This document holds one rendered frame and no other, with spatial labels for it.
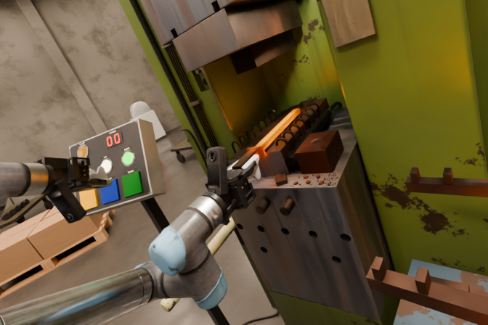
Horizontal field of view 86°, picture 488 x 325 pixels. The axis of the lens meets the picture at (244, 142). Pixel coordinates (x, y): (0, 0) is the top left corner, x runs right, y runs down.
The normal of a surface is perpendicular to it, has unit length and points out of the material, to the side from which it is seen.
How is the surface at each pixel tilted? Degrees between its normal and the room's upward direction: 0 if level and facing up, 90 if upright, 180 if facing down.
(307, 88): 90
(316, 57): 90
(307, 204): 90
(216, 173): 57
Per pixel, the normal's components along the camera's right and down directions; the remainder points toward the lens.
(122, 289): 0.76, -0.60
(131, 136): -0.32, -0.12
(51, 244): 0.38, 0.14
